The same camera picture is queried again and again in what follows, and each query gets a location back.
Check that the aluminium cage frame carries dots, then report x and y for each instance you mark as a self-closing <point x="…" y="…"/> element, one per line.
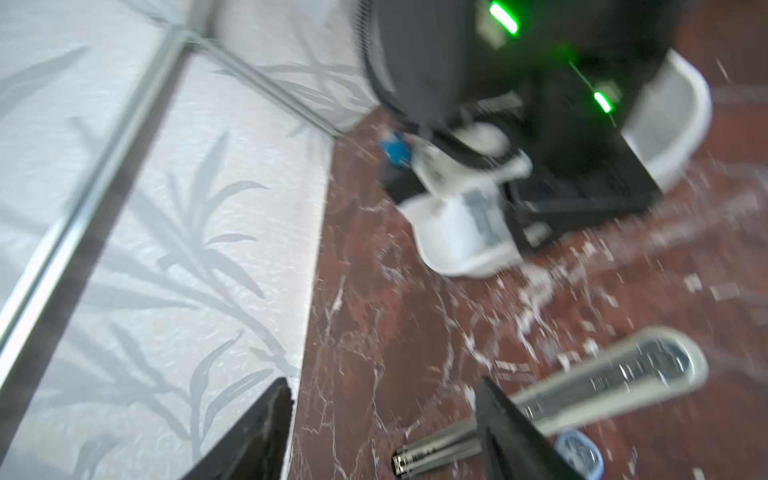
<point x="22" y="310"/>

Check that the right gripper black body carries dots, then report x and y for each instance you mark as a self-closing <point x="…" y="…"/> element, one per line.
<point x="534" y="95"/>

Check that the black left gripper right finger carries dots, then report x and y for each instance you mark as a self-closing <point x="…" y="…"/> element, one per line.
<point x="511" y="446"/>

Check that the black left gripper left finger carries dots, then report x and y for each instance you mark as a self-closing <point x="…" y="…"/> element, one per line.
<point x="255" y="447"/>

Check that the white plastic tray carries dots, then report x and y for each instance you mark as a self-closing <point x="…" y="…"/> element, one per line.
<point x="670" y="120"/>

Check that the blue staple remover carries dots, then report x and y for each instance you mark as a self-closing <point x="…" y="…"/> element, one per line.
<point x="581" y="453"/>

